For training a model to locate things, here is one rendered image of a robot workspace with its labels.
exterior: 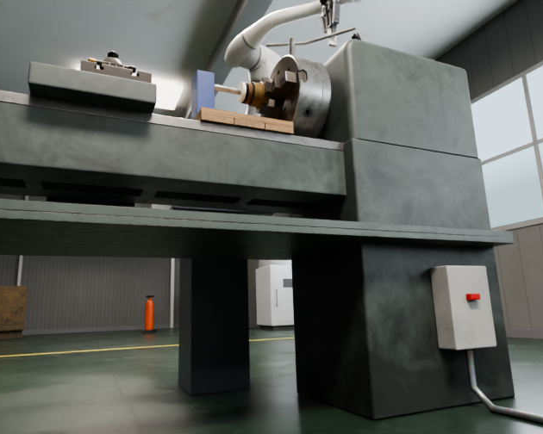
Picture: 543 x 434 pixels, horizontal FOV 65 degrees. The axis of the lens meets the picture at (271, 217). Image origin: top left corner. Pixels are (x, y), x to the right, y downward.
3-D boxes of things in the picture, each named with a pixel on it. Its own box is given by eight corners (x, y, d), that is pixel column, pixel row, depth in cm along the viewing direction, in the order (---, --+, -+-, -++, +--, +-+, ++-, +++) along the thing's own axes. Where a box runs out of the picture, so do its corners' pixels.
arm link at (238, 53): (240, 23, 197) (261, 35, 206) (217, 46, 209) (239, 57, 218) (243, 46, 193) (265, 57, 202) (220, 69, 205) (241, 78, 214)
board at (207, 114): (252, 168, 167) (251, 158, 168) (293, 133, 135) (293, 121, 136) (175, 159, 154) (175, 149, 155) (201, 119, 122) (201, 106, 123)
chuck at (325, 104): (289, 153, 175) (291, 78, 178) (330, 136, 147) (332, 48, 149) (282, 151, 174) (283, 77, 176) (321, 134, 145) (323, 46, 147)
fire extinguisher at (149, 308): (158, 332, 687) (159, 294, 700) (141, 333, 676) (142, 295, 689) (155, 331, 710) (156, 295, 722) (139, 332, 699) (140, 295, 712)
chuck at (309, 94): (281, 151, 174) (283, 77, 176) (321, 134, 145) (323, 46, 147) (261, 149, 170) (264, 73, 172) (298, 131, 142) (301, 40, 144)
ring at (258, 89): (261, 91, 160) (238, 86, 156) (271, 79, 152) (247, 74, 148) (262, 114, 158) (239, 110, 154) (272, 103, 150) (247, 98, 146)
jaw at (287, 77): (290, 90, 156) (305, 71, 146) (291, 102, 155) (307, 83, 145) (262, 84, 152) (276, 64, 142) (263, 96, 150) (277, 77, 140)
